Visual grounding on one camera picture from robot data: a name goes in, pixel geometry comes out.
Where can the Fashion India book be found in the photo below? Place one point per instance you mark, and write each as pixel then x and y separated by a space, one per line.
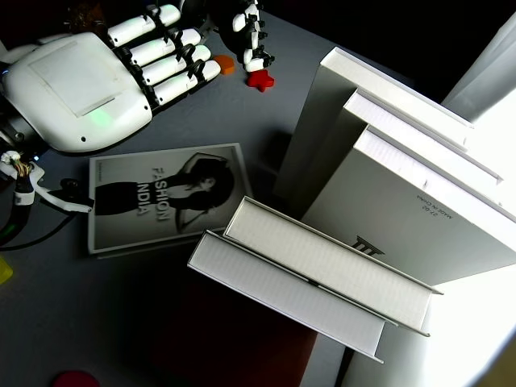
pixel 161 193

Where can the orange block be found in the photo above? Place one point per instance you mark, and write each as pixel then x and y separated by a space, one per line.
pixel 225 64

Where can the red star block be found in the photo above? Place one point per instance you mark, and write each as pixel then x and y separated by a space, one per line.
pixel 261 80

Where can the yellow block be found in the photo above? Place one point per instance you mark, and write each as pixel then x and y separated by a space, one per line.
pixel 4 270

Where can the tall white book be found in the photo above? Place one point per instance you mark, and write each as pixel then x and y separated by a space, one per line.
pixel 314 121

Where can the dark red round block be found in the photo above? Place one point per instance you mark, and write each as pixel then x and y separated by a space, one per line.
pixel 74 379

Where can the black-spined Duet book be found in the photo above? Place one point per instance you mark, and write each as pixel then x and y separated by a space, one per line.
pixel 282 298

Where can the grey Chinese-titled book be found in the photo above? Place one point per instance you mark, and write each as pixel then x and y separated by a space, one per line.
pixel 322 266

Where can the red hardcover book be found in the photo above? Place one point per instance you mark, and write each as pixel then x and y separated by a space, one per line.
pixel 242 350

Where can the white Special Issue book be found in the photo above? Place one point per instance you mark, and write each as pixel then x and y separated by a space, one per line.
pixel 403 125

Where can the grey-spined white book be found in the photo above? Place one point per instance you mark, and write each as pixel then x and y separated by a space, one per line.
pixel 403 217

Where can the white board panel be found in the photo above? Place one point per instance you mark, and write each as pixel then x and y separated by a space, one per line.
pixel 483 68

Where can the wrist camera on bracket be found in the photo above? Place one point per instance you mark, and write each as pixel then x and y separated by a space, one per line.
pixel 70 189

